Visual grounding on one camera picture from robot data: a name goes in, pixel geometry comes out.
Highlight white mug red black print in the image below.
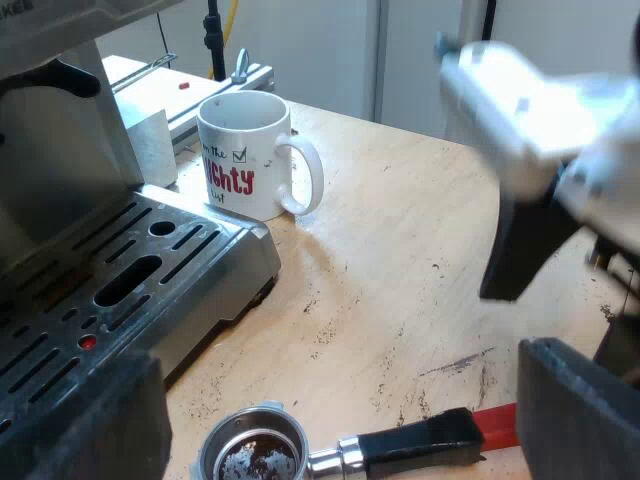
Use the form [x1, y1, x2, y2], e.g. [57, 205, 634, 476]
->
[195, 89, 325, 222]

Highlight yellow cable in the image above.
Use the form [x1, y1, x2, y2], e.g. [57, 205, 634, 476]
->
[214, 0, 239, 81]

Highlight black tripod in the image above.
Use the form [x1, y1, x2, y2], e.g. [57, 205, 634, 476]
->
[201, 0, 227, 81]

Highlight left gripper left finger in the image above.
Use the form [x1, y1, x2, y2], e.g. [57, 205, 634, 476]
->
[27, 348, 174, 480]

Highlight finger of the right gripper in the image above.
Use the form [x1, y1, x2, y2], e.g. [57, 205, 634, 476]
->
[478, 163, 585, 302]

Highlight steel espresso machine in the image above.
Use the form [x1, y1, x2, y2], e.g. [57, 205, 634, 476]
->
[0, 0, 282, 469]

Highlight aluminium rail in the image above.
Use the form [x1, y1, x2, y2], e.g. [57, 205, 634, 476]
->
[101, 48, 277, 147]

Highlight filter holder with red-ended handle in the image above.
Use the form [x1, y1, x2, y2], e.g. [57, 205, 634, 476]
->
[199, 399, 520, 480]

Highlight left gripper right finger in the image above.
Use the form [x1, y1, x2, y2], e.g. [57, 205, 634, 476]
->
[516, 336, 640, 480]

